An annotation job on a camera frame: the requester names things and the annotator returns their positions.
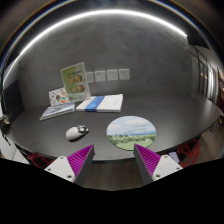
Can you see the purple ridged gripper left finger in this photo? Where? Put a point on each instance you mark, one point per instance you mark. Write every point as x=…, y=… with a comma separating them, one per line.
x=74, y=167

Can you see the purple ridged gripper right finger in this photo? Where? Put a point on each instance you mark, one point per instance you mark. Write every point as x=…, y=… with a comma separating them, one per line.
x=153, y=166

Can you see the white and black computer mouse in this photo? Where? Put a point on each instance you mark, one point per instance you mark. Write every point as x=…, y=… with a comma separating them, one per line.
x=76, y=132

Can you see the round landscape print mouse pad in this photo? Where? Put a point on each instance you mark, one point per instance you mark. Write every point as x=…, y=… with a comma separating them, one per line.
x=124, y=132

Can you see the grey patterned magazine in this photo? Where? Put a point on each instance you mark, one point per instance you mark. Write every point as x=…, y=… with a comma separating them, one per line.
x=57, y=110

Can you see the small colourful card stand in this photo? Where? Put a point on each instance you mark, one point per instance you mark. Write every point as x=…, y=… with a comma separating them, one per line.
x=58, y=96

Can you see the white book with blue band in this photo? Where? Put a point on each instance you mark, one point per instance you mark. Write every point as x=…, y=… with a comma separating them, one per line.
x=108, y=103

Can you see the green food menu stand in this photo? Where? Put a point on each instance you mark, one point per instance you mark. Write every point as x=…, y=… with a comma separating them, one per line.
x=75, y=82

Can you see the curved ceiling light strip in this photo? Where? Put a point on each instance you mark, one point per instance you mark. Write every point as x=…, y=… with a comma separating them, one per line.
x=91, y=14

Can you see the red wire chair left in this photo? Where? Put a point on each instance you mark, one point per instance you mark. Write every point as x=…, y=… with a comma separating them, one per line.
x=39, y=161

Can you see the red wire chair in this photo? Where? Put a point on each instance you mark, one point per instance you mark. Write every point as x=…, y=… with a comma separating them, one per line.
x=39, y=161
x=188, y=153

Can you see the red wire chair right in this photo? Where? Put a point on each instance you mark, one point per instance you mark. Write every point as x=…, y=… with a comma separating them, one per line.
x=188, y=153

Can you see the white wall socket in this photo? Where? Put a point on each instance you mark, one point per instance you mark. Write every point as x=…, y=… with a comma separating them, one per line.
x=124, y=74
x=100, y=76
x=90, y=77
x=112, y=75

